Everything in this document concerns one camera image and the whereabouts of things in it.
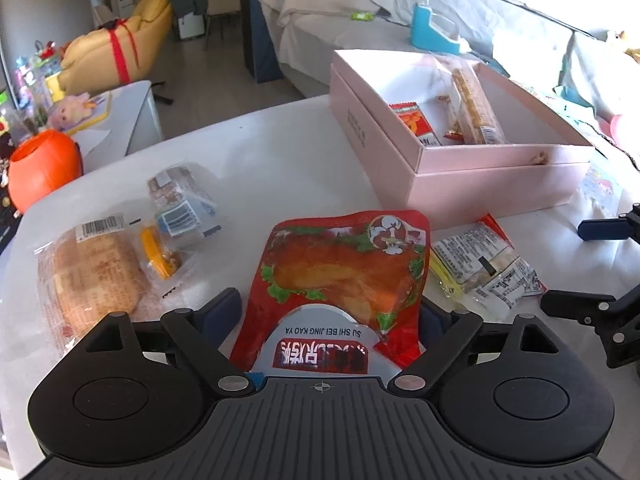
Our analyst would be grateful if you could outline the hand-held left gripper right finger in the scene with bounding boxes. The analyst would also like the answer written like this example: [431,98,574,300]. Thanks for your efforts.
[392,300,558,398]

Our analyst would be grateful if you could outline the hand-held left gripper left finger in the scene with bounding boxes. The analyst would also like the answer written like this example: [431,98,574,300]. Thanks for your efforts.
[82,287,253,398]

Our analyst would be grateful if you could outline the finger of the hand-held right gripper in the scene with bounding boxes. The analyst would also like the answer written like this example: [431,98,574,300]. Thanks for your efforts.
[577,202,640,243]
[540,285,640,368]

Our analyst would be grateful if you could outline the yellow rice cracker packet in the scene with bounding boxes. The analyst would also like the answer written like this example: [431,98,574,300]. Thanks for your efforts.
[430,214,548,318]

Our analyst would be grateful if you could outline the clear packet with yellow snack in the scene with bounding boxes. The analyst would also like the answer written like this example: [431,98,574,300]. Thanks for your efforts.
[127,217,196,302]

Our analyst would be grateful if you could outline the blue white snack packet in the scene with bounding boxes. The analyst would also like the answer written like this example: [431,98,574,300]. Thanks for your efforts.
[147,162,223,248]

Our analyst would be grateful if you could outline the red roast meat packet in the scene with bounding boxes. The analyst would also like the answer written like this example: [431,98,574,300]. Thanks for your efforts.
[230,209,432,376]

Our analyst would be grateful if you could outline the bread loaf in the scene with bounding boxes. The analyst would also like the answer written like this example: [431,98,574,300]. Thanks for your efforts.
[35,212,148,356]

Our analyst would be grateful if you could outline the pink gift box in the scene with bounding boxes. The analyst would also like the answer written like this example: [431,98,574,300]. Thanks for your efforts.
[329,49,596,216]

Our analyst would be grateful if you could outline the long biscuit pack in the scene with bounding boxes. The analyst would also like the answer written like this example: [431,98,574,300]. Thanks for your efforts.
[450,69,506,146]

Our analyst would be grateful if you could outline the small red snack packet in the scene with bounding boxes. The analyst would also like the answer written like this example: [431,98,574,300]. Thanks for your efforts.
[389,102,443,148]

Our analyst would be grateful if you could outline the cartoon printed blue card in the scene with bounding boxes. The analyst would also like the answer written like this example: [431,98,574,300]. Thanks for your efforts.
[580,160,626,211]

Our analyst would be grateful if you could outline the white woven table cloth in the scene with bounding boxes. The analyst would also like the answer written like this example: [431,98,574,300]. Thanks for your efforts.
[15,95,640,480]

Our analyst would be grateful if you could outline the white side table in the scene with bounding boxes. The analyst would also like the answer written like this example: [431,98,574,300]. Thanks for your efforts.
[70,80,166,172]

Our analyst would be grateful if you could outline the orange pumpkin bucket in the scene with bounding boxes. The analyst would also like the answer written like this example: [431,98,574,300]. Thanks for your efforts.
[7,129,83,213]

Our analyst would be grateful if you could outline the yellow notebook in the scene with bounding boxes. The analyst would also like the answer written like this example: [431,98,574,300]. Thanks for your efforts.
[65,91,114,136]

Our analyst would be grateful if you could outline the pink plush toy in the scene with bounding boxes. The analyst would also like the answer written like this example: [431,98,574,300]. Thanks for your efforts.
[47,92,96,131]

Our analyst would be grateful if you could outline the blue toy machine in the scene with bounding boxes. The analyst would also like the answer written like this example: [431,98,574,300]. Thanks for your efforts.
[410,2,471,56]

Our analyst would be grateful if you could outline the dark blue partition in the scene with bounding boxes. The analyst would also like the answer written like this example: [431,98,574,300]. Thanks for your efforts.
[239,0,301,85]

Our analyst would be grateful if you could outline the red ribbon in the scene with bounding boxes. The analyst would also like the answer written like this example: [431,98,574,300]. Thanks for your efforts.
[102,19,143,84]

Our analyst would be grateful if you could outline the white floor appliance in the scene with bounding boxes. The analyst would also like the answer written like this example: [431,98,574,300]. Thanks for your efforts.
[177,12,206,42]

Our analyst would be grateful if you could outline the colourful toy set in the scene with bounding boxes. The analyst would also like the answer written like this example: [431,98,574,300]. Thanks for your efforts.
[12,52,66,107]

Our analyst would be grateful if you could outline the grey covered sofa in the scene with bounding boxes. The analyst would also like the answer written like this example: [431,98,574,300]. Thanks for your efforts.
[259,0,640,171]

